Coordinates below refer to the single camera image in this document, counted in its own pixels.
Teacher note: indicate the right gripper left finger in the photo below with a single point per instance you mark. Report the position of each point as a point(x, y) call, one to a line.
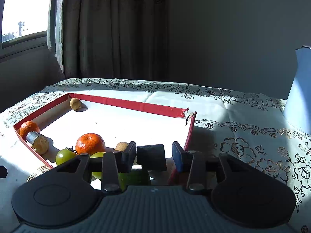
point(69, 193)

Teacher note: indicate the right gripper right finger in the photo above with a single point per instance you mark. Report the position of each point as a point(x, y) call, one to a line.
point(235, 190)

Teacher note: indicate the small green tomato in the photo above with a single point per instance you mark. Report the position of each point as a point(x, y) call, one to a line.
point(96, 163)

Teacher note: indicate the green tomato with stem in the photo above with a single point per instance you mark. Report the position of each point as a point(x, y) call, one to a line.
point(64, 155)

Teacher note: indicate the dark sugarcane piece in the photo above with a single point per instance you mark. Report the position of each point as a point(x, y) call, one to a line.
point(38, 142)
point(151, 157)

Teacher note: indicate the large orange tangerine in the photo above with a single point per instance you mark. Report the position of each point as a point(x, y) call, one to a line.
point(27, 127)

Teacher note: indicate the small orange tangerine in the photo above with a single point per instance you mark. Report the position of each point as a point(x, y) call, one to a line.
point(90, 143)

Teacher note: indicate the green cucumber chunk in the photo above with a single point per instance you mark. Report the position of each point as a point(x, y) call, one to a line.
point(136, 177)

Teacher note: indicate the brown longan fruit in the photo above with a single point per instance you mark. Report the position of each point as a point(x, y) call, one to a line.
point(121, 146)
point(75, 103)

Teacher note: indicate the red shallow cardboard box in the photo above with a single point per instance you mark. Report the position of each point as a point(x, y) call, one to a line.
point(115, 120)

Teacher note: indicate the white floral tablecloth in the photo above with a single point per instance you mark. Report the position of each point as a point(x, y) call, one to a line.
point(250, 127)

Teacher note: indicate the blue electric kettle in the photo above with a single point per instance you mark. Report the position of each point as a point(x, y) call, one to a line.
point(297, 109)

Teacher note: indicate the dark patterned curtain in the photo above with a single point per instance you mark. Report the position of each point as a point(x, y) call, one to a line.
point(110, 38)

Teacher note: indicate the window frame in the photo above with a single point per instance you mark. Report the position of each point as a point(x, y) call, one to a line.
point(24, 24)

